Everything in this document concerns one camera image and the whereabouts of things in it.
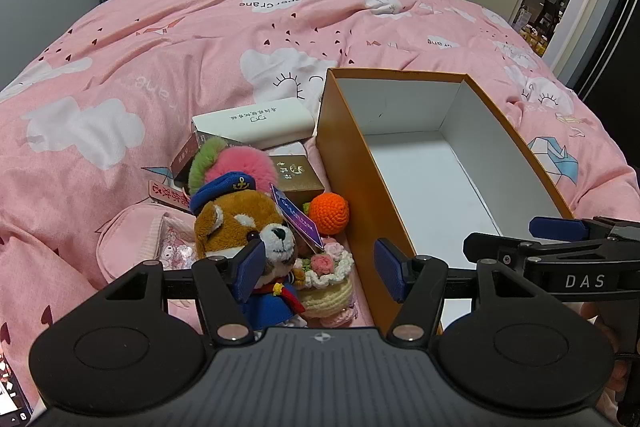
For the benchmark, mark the crochet flower basket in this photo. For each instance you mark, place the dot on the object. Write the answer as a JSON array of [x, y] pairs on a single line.
[[327, 277]]

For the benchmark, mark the orange cardboard box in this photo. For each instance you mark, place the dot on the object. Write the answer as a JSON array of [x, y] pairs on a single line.
[[345, 147]]

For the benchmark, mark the dark printed cloth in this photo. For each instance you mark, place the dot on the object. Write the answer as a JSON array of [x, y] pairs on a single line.
[[12, 387]]

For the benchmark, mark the pink zip pouch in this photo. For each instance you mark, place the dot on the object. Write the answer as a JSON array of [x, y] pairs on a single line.
[[130, 238]]

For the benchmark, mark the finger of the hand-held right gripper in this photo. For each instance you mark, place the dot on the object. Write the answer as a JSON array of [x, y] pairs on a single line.
[[557, 228], [495, 248]]

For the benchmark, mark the pink and green fluffy pompom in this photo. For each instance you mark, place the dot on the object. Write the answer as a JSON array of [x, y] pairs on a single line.
[[235, 161]]

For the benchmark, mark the red panda sailor plush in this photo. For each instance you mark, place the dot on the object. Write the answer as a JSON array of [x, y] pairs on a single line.
[[235, 213]]

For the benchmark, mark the brown box with gold print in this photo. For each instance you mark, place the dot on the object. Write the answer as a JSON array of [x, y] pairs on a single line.
[[302, 182]]

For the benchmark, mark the dark wardrobe panel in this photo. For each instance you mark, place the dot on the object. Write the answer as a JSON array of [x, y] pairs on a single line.
[[615, 32]]

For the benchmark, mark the red patterned tag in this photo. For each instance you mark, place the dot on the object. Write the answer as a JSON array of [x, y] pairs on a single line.
[[167, 195]]

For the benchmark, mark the purple hang tag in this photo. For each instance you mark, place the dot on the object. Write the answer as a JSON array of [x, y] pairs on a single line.
[[300, 222]]

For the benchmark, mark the white rectangular box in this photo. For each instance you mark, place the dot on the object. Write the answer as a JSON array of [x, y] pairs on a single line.
[[260, 122]]

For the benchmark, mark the small maroon box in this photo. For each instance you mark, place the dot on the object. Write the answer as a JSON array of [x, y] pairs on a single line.
[[181, 163]]

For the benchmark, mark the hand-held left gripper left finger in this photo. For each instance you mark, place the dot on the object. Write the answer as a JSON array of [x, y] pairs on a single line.
[[249, 272]]

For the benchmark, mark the orange crochet ball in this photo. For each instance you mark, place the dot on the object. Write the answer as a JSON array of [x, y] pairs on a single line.
[[328, 213]]

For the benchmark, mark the pink cloud-print duvet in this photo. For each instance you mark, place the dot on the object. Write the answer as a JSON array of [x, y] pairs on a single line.
[[200, 57]]

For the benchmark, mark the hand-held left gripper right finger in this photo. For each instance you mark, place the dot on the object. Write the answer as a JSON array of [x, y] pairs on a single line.
[[389, 269]]

